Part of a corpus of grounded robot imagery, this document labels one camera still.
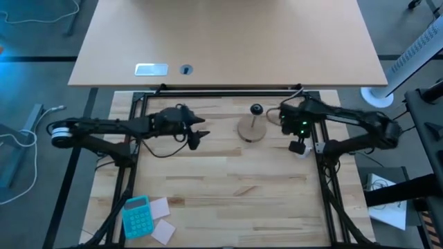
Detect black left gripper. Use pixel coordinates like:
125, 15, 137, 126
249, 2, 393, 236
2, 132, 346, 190
152, 105, 211, 151

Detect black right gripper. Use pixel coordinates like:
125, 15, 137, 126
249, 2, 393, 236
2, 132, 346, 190
278, 102, 314, 155

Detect round wooden lamp base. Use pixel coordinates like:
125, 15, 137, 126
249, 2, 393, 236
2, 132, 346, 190
237, 102, 268, 143

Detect white rectangular desk plate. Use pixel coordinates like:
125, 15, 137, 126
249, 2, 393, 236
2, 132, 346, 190
134, 63, 170, 77

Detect pink sticky note pad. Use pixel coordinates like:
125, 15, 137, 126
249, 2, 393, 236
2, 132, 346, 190
148, 196, 171, 221
150, 219, 177, 246

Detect light wood desk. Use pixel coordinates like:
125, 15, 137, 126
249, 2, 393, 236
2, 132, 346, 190
68, 0, 388, 87

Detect teal calculator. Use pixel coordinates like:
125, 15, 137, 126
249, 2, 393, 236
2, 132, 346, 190
120, 195, 155, 240

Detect white paper sheets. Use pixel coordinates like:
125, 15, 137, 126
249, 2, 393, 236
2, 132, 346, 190
366, 172, 408, 231

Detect black desk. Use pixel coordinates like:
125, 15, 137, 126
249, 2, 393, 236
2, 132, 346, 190
404, 78, 443, 249

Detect grey metal table foot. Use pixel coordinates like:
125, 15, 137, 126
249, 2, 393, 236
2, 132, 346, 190
0, 103, 44, 190

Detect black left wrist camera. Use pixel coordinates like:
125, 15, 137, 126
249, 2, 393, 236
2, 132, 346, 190
162, 105, 191, 122

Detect black aluminium table frame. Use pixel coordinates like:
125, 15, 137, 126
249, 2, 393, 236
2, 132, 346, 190
103, 89, 377, 249

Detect white floor cable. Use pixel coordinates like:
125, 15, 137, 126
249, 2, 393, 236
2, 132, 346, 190
0, 105, 66, 205
0, 0, 80, 25

